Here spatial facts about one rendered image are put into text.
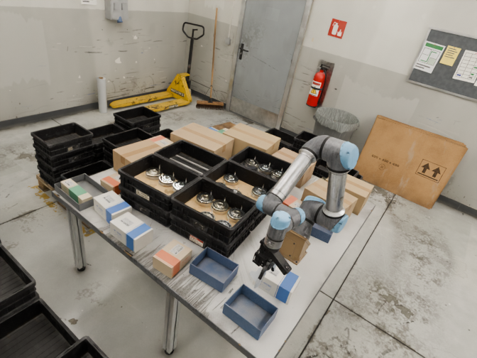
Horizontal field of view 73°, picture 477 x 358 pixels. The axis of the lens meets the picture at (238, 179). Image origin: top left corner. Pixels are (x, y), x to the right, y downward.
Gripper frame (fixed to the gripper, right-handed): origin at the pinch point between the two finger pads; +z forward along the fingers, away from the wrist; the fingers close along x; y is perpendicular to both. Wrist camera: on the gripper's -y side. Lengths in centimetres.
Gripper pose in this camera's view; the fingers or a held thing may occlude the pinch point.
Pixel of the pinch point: (265, 280)
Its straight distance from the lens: 151.8
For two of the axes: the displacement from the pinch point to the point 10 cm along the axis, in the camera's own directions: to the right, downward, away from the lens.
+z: -2.1, 8.5, 4.8
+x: -5.9, 2.8, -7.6
